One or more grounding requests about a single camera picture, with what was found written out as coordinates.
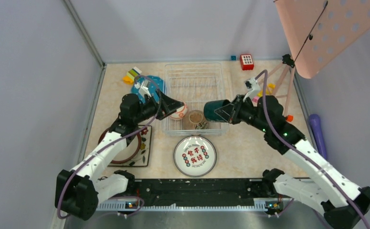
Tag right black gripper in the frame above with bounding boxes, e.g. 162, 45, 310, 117
215, 94, 270, 133

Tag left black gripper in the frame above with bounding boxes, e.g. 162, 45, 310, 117
134, 88, 184, 124

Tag orange patterned white bowl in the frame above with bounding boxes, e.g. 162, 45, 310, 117
169, 105, 188, 120

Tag dark green mug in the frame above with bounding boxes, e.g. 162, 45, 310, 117
203, 99, 230, 123

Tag teal polka dot plate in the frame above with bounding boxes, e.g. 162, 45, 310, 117
131, 75, 165, 104

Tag brown flower glazed bowl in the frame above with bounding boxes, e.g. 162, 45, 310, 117
182, 110, 209, 130

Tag white plate with characters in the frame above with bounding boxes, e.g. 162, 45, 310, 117
173, 136, 217, 177

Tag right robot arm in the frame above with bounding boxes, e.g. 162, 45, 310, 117
203, 94, 370, 229

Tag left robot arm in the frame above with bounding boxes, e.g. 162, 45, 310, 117
54, 89, 184, 220

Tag pink toy block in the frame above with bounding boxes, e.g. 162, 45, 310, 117
252, 96, 260, 103

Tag colourful block stack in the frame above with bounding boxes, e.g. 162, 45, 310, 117
122, 67, 142, 85

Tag red rimmed round plate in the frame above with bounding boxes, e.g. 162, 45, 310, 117
109, 133, 141, 166

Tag red white toy block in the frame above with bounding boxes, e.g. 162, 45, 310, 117
239, 54, 254, 71

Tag square leaf patterned plate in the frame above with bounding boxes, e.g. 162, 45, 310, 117
109, 126, 153, 167

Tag orange wooden toy block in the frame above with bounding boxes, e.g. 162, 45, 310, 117
285, 115, 294, 122

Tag pink perforated music stand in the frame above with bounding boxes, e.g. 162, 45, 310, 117
254, 0, 370, 115

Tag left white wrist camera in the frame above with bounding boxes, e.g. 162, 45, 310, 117
134, 79, 151, 98

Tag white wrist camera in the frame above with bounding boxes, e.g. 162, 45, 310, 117
243, 77, 261, 101
134, 79, 151, 98

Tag white wire dish rack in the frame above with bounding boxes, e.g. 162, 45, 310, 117
162, 62, 229, 136

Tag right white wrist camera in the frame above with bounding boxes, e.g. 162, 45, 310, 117
243, 77, 261, 101

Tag yellow toy frame block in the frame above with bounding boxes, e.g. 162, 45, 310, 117
257, 83, 275, 97

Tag purple handle tool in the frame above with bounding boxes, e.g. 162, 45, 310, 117
308, 114, 328, 160

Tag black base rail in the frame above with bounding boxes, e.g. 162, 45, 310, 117
121, 178, 287, 208

